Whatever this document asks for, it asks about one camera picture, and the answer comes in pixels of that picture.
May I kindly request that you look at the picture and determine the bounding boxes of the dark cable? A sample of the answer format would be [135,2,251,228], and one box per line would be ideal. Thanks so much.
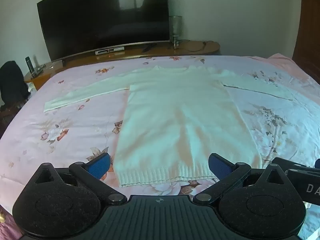
[179,39,213,52]

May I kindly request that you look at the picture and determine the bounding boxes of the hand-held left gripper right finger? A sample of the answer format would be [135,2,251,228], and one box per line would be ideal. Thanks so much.
[192,152,296,205]

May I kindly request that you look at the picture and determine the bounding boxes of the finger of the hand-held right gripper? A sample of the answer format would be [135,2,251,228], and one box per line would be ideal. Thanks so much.
[272,157,320,174]

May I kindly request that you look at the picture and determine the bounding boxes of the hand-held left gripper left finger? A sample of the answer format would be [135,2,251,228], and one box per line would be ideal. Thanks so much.
[30,152,128,205]

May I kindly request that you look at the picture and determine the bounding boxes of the silver set-top box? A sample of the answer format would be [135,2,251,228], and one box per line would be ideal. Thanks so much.
[95,46,125,56]

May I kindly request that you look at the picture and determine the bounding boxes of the brown wooden door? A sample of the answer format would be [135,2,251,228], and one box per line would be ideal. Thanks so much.
[292,0,320,83]

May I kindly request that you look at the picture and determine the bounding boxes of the black bag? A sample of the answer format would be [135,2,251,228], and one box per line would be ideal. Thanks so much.
[0,60,29,111]

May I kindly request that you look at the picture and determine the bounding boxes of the glass table lamp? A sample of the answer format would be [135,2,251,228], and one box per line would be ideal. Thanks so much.
[169,16,182,49]

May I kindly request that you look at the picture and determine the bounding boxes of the black flat screen television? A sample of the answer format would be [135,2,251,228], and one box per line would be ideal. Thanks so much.
[37,0,171,62]

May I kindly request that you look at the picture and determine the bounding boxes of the wooden television stand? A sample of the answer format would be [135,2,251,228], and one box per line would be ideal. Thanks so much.
[24,40,221,90]

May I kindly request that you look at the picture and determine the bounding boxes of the white knit sweater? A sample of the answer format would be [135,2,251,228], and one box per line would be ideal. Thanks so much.
[44,65,294,188]

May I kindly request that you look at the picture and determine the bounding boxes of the pink floral bed sheet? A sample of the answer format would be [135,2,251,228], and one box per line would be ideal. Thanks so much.
[0,54,320,240]

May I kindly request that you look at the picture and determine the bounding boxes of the pink blanket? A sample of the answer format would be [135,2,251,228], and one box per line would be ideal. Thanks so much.
[267,52,302,67]

